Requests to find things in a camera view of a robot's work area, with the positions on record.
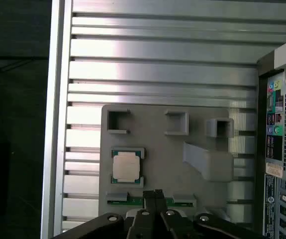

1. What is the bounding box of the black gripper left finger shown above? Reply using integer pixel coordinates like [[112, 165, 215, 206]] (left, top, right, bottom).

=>
[[53, 189, 156, 239]]

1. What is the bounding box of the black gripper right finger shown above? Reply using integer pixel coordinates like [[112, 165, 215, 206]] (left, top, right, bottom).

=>
[[155, 189, 266, 239]]

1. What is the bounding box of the CPU with silver top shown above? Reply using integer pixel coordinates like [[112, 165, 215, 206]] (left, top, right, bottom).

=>
[[111, 148, 145, 187]]

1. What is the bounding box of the green RAM stick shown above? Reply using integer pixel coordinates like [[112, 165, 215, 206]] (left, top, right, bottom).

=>
[[107, 197, 197, 207]]

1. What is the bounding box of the grey plastic parts rack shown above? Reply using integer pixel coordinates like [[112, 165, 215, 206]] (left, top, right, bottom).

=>
[[99, 104, 234, 221]]

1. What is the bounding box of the pale paper sticker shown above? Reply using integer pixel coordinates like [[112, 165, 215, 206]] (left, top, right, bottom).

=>
[[265, 162, 283, 178]]

